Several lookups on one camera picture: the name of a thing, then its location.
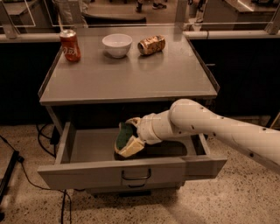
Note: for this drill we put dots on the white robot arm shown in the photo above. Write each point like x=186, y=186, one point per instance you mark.
x=186, y=117

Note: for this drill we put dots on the white bowl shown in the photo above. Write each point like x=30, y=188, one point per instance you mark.
x=117, y=45

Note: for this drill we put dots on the green and yellow sponge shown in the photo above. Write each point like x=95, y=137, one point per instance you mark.
x=123, y=137

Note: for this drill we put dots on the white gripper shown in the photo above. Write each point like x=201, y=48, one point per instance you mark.
x=146, y=129

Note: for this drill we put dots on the grey metal cabinet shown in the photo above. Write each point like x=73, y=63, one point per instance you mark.
x=99, y=92

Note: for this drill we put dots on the red soda can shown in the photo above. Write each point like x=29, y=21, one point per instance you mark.
x=69, y=43

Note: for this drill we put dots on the open grey top drawer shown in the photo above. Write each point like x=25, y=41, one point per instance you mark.
x=86, y=160

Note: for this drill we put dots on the metal drawer handle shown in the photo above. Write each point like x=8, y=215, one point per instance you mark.
x=136, y=174

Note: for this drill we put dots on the black stand on floor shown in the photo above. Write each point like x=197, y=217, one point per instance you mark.
x=7, y=175

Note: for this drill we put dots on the lower drawer handle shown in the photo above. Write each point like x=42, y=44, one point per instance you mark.
x=136, y=186

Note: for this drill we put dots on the gold crushed soda can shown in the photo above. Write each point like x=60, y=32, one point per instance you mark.
x=151, y=45

